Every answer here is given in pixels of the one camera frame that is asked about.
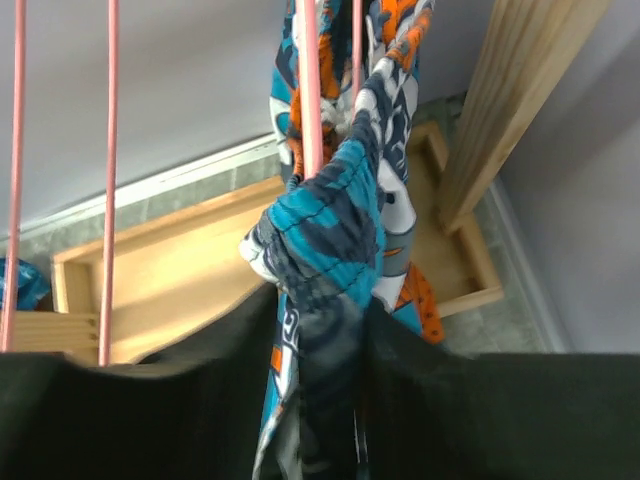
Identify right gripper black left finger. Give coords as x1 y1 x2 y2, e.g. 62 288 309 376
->
1 284 277 479

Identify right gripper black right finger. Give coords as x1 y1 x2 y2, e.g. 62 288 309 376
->
363 301 639 480

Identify blue orange patterned shorts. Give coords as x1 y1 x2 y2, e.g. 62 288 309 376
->
239 1 444 479

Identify pink wire hanger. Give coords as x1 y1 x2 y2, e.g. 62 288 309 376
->
296 0 363 180
98 0 119 366
1 0 27 353

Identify wooden hanger rack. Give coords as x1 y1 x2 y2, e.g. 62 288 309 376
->
12 1 608 365

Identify blue patterned garment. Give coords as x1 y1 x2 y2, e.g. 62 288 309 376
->
16 260 51 311

